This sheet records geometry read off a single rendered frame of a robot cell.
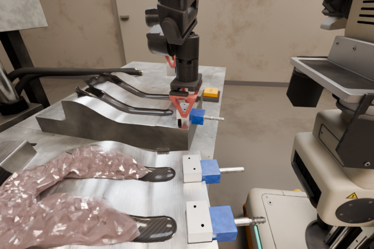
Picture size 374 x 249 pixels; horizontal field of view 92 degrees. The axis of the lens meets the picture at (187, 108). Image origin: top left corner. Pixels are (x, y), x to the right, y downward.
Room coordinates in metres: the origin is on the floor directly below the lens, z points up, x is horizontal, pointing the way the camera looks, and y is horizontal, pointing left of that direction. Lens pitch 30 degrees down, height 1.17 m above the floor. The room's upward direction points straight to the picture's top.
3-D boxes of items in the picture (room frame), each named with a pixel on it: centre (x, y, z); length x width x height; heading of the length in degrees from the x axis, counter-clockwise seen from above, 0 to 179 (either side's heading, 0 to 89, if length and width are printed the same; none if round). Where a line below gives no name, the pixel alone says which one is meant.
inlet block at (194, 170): (0.28, -0.06, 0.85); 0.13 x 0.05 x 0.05; 94
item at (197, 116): (0.44, -0.04, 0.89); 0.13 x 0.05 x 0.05; 77
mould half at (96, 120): (0.56, 0.21, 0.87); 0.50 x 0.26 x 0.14; 77
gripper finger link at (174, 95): (0.43, 0.00, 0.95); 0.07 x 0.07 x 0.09; 77
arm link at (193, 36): (0.45, 0.00, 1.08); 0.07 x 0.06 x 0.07; 61
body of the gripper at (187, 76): (0.45, 0.00, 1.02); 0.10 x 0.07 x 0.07; 167
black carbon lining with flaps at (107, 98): (0.55, 0.20, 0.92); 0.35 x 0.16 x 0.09; 77
